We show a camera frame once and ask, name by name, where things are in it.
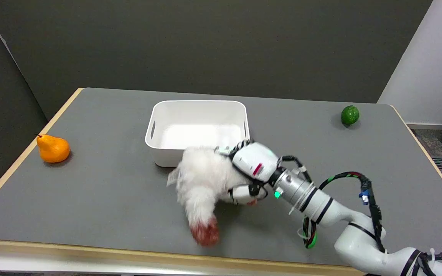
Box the white fluffy plush toy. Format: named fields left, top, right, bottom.
left=167, top=146, right=249, bottom=246

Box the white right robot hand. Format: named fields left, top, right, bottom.
left=215, top=140, right=281, bottom=206

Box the white plastic storage box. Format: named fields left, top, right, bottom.
left=145, top=100, right=250, bottom=168

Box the green toy avocado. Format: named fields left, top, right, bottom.
left=340, top=105, right=360, bottom=126

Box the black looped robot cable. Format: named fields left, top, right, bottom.
left=280, top=155, right=442, bottom=265

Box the orange toy pear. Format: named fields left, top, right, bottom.
left=35, top=133, right=71, bottom=164

